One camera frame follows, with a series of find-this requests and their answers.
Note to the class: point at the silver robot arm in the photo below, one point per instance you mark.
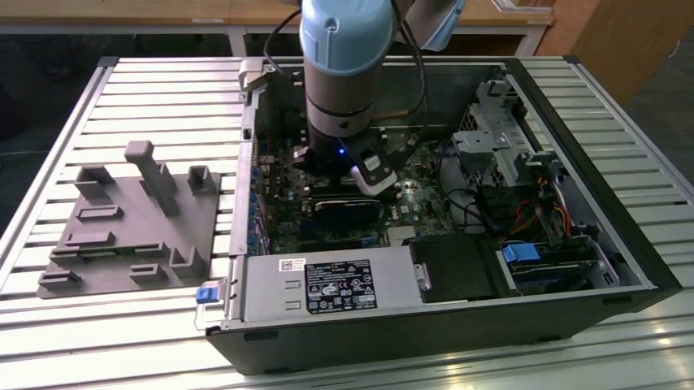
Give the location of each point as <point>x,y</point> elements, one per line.
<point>336,101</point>

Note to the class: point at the black graphics card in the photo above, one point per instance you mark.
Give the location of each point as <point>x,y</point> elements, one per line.
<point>347,211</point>

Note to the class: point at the green motherboard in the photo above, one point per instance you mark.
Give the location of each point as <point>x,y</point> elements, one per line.
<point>418,203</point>

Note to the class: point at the silver chipset heatsink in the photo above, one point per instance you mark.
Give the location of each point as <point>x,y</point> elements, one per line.
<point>403,235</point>

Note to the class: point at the silver metal drive cage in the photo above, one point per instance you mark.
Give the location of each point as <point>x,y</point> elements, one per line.
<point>479,142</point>

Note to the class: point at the grey power supply unit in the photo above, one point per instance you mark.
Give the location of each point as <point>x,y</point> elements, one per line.
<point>271,292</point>

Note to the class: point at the black plastic disk bay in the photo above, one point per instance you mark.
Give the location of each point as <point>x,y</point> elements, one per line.
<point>461,268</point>

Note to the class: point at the grey parts rack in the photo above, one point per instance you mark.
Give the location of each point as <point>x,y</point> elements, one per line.
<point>135,227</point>

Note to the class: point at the blue case latch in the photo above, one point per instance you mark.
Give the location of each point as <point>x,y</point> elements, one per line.
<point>207,295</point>

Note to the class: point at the blue disk carrier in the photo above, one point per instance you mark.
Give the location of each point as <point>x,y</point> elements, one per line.
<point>521,254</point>

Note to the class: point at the black PC case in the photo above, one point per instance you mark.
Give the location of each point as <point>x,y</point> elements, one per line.
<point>379,345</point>

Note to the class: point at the green RAM stick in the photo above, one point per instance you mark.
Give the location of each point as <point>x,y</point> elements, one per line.
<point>103,254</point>

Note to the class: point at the wooden desk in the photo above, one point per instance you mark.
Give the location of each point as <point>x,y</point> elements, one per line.
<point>163,10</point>

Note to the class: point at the wooden cabinet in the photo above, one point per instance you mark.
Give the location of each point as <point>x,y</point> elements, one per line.
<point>623,40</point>

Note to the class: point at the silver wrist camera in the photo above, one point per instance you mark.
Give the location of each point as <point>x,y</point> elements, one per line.
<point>300,154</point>

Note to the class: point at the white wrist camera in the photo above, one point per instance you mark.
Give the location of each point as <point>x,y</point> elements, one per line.
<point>374,174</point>

